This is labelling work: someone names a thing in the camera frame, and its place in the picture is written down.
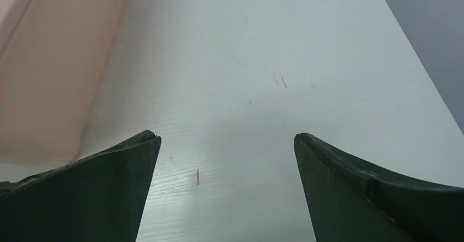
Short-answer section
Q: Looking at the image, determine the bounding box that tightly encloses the pink plastic bin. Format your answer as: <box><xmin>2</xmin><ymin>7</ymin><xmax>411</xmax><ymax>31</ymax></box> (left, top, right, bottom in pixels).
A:
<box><xmin>1</xmin><ymin>0</ymin><xmax>126</xmax><ymax>164</ymax></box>

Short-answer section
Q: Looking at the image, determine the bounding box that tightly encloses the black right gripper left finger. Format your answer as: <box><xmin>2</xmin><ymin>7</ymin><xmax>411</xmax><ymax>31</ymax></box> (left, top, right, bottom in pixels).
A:
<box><xmin>1</xmin><ymin>130</ymin><xmax>161</xmax><ymax>241</ymax></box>

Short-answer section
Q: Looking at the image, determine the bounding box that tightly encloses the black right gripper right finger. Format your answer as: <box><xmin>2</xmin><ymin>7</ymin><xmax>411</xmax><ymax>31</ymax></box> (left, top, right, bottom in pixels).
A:
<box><xmin>294</xmin><ymin>133</ymin><xmax>463</xmax><ymax>241</ymax></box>

